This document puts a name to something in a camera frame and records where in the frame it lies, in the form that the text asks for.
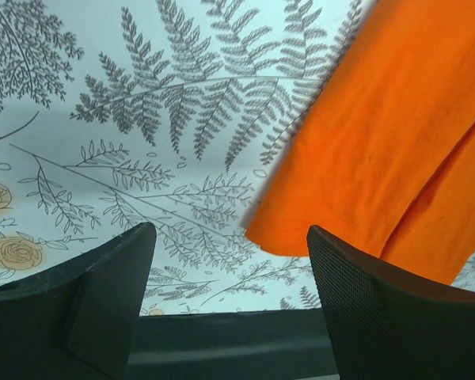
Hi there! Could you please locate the floral patterned table mat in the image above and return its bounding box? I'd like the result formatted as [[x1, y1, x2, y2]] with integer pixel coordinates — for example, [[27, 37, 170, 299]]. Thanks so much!
[[0, 1, 475, 315]]

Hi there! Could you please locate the orange t-shirt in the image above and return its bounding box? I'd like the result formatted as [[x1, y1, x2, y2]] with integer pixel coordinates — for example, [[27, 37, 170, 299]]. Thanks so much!
[[245, 1, 475, 285]]

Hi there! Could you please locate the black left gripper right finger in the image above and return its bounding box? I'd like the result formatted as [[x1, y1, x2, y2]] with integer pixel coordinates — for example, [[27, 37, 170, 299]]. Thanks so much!
[[306, 226, 475, 379]]

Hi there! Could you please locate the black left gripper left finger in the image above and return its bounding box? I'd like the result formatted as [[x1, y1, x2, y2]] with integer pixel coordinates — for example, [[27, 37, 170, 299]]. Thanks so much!
[[0, 222, 156, 379]]

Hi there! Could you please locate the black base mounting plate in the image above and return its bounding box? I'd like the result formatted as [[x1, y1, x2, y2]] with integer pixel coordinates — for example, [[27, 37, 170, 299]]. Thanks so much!
[[125, 309, 338, 379]]

